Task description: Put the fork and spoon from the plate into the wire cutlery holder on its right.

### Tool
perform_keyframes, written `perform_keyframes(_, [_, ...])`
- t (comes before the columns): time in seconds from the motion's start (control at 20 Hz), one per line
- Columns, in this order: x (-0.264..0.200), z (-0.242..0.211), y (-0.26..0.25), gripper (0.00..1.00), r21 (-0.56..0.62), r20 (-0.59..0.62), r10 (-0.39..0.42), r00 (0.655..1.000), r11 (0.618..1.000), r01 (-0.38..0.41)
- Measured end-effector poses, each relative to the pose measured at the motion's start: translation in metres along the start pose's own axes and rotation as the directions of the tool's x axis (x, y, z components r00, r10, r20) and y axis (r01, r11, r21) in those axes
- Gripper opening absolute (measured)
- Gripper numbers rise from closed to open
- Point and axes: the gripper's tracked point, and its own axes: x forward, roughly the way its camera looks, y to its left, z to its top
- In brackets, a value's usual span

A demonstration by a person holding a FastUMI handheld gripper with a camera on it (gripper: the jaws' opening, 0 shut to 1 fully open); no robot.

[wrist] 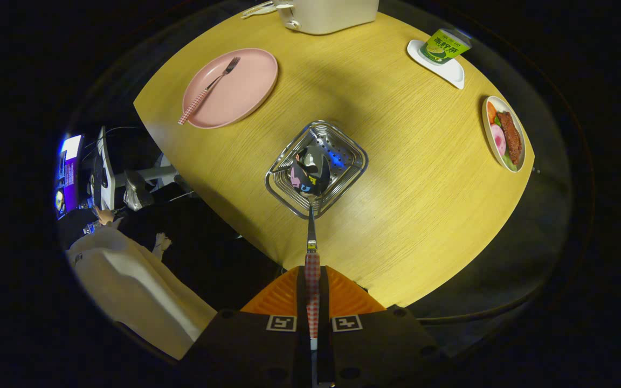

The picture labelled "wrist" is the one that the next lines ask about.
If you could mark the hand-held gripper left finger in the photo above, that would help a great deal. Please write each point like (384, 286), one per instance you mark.
(301, 291)

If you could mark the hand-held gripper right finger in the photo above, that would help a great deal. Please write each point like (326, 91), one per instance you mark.
(323, 291)

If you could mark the perforated metal tray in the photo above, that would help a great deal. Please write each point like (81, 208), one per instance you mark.
(343, 156)

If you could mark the white and gray equipment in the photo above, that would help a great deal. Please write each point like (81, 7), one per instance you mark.
(138, 191)

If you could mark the pink round plate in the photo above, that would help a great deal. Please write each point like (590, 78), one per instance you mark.
(246, 86)

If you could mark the white screen back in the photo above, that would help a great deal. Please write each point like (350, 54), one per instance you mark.
(107, 178)

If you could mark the pink ham slice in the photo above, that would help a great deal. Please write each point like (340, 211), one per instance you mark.
(498, 139)

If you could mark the brown fried meat piece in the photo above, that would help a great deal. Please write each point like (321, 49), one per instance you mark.
(510, 137)

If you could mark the orange carrot slice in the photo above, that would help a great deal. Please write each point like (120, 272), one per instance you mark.
(491, 112)

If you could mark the white coaster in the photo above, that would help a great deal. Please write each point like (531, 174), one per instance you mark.
(450, 73)

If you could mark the lit computer monitor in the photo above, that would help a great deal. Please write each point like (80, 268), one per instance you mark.
(70, 178)

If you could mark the white food plate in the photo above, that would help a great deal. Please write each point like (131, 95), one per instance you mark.
(504, 102)

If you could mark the green label drink bottle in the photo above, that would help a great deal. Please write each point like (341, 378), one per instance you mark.
(442, 47)

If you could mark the white toaster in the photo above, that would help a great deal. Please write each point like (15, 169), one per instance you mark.
(332, 16)

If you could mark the white divided seasoning dish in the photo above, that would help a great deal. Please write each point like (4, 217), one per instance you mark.
(259, 8)

